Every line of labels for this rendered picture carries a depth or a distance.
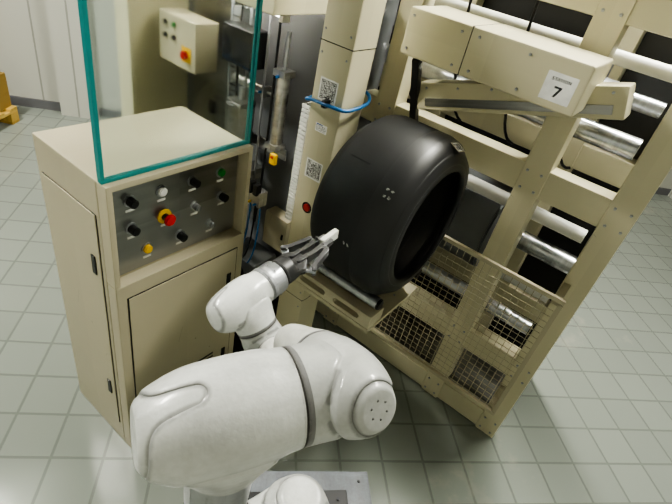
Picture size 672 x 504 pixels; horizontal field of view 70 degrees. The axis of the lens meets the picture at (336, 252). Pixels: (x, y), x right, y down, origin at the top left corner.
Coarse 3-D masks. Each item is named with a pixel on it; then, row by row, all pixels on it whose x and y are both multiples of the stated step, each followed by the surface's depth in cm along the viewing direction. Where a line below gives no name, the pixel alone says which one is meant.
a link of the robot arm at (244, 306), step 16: (256, 272) 117; (224, 288) 113; (240, 288) 112; (256, 288) 113; (272, 288) 117; (208, 304) 111; (224, 304) 109; (240, 304) 110; (256, 304) 113; (208, 320) 113; (224, 320) 108; (240, 320) 110; (256, 320) 113; (272, 320) 116; (240, 336) 115
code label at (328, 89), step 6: (324, 78) 156; (324, 84) 157; (330, 84) 155; (336, 84) 154; (324, 90) 157; (330, 90) 156; (336, 90) 155; (318, 96) 160; (324, 96) 158; (330, 96) 157
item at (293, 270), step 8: (280, 256) 124; (288, 256) 127; (296, 256) 128; (280, 264) 121; (288, 264) 122; (296, 264) 125; (304, 264) 126; (288, 272) 121; (296, 272) 123; (304, 272) 126; (288, 280) 122
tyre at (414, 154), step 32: (384, 128) 148; (416, 128) 150; (352, 160) 144; (384, 160) 141; (416, 160) 140; (448, 160) 146; (320, 192) 150; (352, 192) 143; (416, 192) 139; (448, 192) 184; (320, 224) 151; (352, 224) 143; (384, 224) 139; (416, 224) 193; (448, 224) 180; (352, 256) 148; (384, 256) 145; (416, 256) 188; (384, 288) 159
